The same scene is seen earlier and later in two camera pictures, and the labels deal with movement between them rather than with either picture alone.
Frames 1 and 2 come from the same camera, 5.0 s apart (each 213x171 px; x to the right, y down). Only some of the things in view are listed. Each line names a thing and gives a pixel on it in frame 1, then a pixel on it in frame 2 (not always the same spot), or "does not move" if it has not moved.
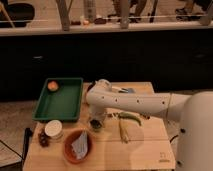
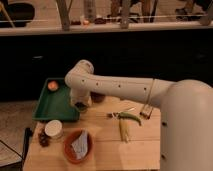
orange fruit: [52, 86] does not move
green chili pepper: [129, 115] does not move
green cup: [95, 125] -> [82, 107]
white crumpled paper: [80, 145] does not move
